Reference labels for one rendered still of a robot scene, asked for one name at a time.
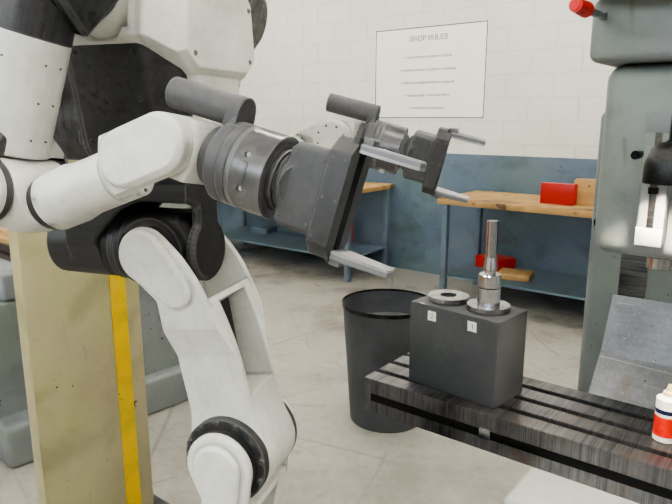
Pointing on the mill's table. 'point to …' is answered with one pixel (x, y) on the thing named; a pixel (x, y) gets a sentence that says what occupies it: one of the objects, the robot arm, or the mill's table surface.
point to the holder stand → (467, 347)
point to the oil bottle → (663, 417)
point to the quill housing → (623, 167)
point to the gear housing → (632, 32)
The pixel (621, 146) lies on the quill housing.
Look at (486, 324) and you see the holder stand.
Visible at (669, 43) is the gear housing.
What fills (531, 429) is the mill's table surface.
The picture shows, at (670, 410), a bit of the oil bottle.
